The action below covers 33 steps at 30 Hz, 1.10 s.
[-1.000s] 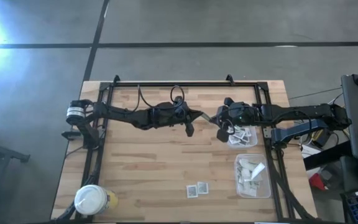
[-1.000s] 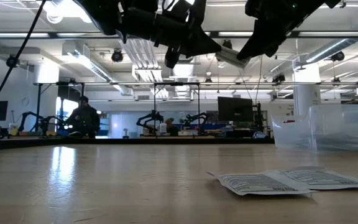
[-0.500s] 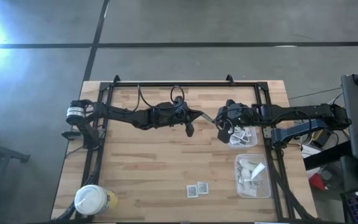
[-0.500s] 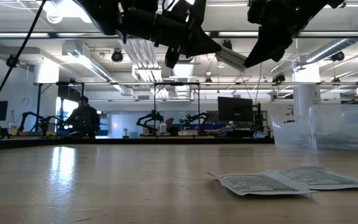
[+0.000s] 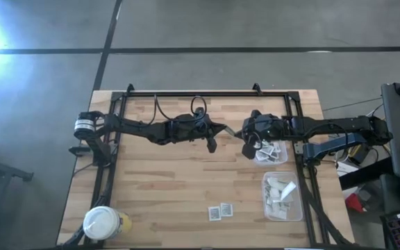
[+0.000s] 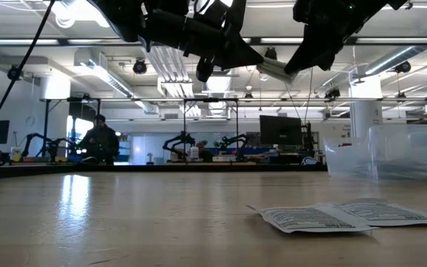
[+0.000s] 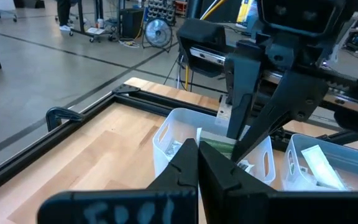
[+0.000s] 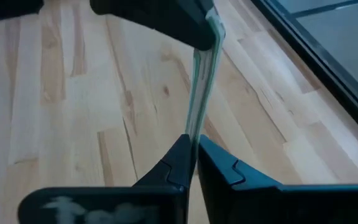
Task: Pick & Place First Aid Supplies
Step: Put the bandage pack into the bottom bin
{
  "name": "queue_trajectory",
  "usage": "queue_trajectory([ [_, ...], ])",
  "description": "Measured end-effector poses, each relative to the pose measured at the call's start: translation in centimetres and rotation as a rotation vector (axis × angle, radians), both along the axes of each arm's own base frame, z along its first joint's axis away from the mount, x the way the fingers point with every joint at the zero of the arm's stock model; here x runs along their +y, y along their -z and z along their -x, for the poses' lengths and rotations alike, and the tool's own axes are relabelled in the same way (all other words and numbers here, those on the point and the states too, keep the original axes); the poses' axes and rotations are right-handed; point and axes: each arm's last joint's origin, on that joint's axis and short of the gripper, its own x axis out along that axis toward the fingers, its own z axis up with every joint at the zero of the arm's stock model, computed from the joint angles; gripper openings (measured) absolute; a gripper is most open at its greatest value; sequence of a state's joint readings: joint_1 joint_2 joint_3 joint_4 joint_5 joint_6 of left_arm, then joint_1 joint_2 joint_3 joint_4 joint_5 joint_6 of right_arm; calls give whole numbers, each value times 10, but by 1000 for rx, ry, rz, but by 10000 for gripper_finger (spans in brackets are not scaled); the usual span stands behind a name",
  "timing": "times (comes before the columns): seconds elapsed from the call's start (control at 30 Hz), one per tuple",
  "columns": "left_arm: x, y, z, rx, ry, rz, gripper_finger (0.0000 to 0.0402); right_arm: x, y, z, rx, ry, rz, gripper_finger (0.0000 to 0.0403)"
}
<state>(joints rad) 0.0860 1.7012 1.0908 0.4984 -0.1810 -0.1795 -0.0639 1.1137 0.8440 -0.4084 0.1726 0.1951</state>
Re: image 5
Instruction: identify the yellow container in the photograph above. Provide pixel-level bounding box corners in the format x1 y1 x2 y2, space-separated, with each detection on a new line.
119 214 133 234

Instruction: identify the black metal stand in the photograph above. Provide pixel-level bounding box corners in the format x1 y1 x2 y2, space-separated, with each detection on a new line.
0 137 35 250

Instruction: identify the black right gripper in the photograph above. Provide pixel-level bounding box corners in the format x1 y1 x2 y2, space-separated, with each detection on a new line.
235 110 286 142

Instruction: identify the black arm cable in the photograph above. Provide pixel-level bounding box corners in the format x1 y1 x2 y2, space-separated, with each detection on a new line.
153 94 175 124
243 131 263 151

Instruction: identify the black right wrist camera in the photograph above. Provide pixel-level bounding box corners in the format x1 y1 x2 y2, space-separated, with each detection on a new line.
241 141 258 161

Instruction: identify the black power box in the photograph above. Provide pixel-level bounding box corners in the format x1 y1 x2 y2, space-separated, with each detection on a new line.
349 145 369 166

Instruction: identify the black camera cable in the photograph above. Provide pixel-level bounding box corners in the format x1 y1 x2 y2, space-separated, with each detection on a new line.
190 95 208 119

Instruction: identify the black metal rig frame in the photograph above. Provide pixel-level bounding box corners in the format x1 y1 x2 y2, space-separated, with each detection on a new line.
87 83 326 249

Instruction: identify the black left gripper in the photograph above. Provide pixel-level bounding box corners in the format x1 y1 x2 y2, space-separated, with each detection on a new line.
167 113 229 153

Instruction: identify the black beam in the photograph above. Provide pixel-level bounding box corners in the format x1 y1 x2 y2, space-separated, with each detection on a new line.
338 156 395 191

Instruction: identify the red object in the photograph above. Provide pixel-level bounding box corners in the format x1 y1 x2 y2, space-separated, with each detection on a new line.
344 193 365 214

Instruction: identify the clear plastic container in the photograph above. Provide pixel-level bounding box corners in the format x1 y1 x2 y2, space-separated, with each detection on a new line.
251 138 289 167
260 171 304 222

